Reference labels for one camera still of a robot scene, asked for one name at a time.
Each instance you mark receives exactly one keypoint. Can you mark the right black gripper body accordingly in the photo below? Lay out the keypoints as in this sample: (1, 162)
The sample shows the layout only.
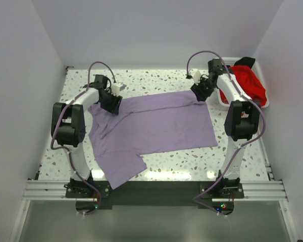
(204, 89)

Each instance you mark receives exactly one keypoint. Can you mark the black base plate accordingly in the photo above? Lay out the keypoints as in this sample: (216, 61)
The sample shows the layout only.
(100, 195)

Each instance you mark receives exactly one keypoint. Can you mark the red t shirt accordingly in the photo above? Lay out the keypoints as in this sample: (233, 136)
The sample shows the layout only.
(250, 84)

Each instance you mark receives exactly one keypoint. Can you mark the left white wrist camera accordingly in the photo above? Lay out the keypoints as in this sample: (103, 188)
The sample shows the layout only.
(116, 88)

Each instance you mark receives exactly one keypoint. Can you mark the purple t shirt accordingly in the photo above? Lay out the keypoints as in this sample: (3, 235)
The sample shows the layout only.
(146, 125)

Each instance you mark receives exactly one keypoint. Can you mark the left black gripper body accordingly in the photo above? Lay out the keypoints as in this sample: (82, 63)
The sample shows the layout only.
(110, 102)

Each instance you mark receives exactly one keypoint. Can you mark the aluminium frame rail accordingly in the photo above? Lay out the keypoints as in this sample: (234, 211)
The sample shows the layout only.
(49, 190)

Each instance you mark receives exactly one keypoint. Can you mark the black t shirt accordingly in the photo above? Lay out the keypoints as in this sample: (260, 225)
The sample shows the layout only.
(245, 61)

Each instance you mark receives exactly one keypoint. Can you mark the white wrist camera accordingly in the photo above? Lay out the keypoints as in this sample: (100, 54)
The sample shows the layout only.
(195, 75)
(116, 88)

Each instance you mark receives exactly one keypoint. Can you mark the white plastic basket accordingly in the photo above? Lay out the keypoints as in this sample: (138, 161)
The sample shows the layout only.
(256, 69)

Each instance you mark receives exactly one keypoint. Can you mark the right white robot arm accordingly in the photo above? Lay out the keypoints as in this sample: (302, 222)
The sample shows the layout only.
(240, 125)

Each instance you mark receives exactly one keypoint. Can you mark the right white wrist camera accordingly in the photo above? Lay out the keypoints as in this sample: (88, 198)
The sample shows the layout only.
(195, 75)

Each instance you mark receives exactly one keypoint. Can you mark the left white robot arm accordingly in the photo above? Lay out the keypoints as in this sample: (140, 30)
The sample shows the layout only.
(68, 127)

